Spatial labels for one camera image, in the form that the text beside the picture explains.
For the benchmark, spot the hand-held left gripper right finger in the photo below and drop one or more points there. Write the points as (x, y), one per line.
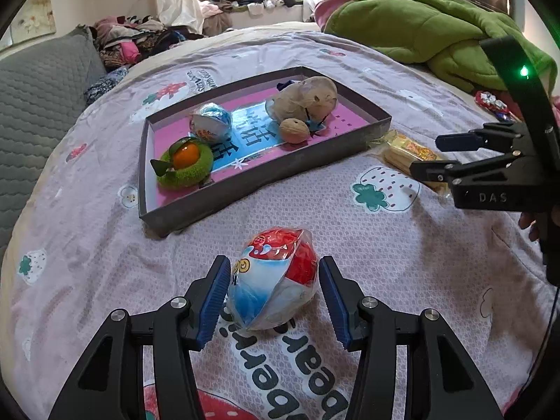
(337, 306)

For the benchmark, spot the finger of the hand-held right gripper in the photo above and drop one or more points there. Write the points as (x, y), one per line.
(457, 141)
(437, 171)

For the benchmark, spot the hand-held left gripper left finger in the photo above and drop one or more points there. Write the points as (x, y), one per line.
(212, 306)

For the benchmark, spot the yellow snack packet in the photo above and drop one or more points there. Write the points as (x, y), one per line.
(400, 153)

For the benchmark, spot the large red blue egg packet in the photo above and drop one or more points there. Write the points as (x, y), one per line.
(271, 284)

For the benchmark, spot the shallow grey box pink inside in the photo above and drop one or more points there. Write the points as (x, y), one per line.
(262, 170)

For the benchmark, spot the walnut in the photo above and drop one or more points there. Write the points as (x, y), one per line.
(294, 131)

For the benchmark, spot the orange with leaf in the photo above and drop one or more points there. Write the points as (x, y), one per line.
(186, 155)

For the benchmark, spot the small red blue egg packet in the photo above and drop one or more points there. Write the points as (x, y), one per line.
(210, 122)

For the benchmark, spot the person's right hand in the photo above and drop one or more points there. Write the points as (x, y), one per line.
(530, 225)

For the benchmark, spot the red silver candy wrappers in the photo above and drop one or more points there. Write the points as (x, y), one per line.
(494, 105)

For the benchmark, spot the green fleece blanket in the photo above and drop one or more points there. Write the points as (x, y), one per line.
(415, 26)

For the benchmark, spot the green fuzzy hair scrunchie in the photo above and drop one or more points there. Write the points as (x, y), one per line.
(192, 178)

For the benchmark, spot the pink pillow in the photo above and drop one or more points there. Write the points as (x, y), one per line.
(332, 8)

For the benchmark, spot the person's dark clothing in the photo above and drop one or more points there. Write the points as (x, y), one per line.
(536, 402)

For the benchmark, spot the dark floral cloth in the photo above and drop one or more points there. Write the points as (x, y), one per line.
(105, 85)

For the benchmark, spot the grey quilted pillow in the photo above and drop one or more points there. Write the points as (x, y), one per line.
(39, 105)

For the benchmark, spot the pile of clothes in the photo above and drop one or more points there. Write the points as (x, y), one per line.
(140, 39)

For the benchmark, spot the floral wall painting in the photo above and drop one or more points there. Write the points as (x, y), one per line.
(33, 15)

